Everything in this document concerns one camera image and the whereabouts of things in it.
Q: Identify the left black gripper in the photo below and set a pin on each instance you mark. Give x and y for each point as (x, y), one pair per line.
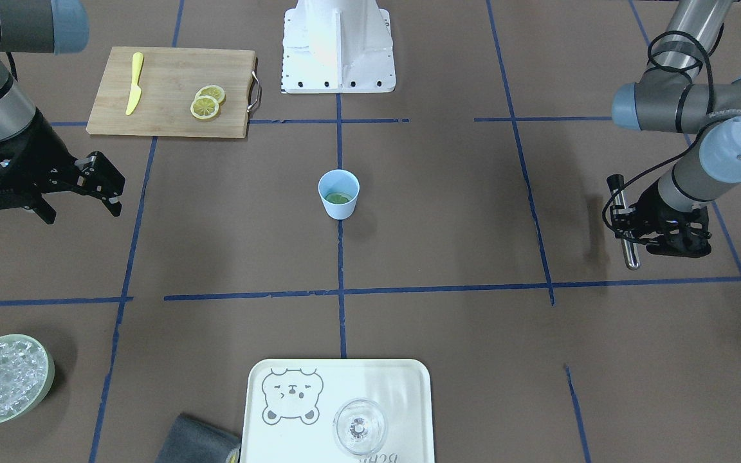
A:
(658, 207)

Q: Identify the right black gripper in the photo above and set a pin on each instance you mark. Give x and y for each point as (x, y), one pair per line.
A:
(44, 156)

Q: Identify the metal muddler rod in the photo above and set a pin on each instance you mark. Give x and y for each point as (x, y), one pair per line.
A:
(618, 214)

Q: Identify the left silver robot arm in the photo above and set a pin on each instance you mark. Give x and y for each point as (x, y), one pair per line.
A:
(677, 94)

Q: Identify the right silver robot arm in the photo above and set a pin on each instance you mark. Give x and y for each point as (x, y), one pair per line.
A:
(34, 27)

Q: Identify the light blue cup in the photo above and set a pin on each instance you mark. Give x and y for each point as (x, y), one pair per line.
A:
(339, 191)

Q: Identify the yellow plastic knife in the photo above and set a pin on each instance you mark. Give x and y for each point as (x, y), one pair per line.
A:
(135, 91)

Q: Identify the bamboo cutting board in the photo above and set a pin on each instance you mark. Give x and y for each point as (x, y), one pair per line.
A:
(169, 80)

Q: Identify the green bowl of ice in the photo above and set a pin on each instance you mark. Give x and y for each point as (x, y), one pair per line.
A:
(27, 373)

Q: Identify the grey folded cloth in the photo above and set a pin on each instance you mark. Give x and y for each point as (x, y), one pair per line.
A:
(192, 440)

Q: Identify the cream bear tray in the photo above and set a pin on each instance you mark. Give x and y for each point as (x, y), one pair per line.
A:
(291, 403)

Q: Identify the clear wine glass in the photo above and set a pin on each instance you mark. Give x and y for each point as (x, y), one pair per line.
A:
(360, 428)

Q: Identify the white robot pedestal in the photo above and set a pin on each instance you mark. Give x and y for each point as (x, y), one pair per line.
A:
(337, 47)

